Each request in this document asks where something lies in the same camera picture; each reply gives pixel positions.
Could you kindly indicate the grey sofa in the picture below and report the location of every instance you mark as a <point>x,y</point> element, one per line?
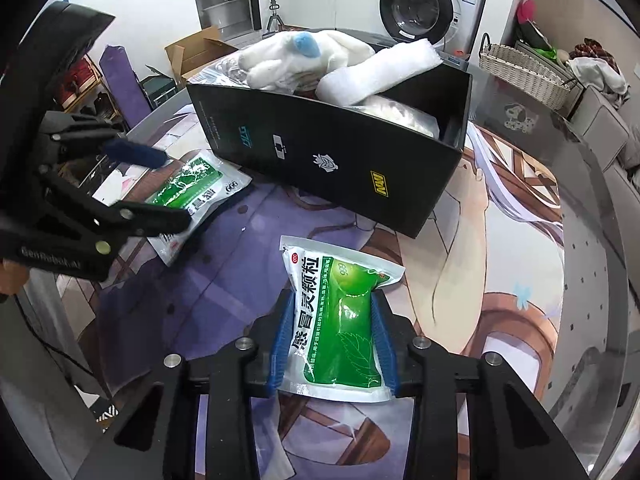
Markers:
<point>613,136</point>

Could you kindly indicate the striped socks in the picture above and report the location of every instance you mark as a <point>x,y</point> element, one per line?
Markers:
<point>240,70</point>

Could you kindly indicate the white foam sheet roll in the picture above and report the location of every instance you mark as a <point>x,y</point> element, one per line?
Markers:
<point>350,85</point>

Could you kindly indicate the white wicker basket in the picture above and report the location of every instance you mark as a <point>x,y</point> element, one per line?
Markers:
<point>525,73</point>

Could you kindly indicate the green medicine packet small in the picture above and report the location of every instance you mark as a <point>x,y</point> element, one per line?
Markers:
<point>201,184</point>

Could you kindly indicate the brown cardboard box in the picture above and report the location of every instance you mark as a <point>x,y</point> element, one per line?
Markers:
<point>191,54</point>

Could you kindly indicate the green medicine packet large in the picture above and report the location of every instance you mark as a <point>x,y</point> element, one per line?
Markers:
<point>340,347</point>

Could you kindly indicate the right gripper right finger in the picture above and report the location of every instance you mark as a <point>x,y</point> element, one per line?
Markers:
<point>511,435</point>

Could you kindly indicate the black cardboard box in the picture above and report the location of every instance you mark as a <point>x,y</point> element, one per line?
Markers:
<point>388,157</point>

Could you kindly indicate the wooden shoe rack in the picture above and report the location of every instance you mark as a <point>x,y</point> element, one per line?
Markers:
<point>84,91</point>

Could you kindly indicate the white plush toy blue hat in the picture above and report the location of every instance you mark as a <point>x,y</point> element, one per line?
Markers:
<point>290,60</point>

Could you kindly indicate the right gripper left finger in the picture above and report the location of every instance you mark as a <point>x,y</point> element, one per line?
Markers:
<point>154,435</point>

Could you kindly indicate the anime print table mat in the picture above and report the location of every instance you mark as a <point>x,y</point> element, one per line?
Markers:
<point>484,275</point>

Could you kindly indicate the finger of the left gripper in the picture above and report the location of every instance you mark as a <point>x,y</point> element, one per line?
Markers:
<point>144,219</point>
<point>135,154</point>

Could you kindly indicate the white washing machine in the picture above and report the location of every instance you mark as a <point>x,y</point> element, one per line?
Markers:
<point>450,26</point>

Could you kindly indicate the purple rolled mat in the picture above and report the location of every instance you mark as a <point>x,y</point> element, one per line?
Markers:
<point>123,83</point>

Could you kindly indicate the dark green box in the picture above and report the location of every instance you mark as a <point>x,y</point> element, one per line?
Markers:
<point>158,89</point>

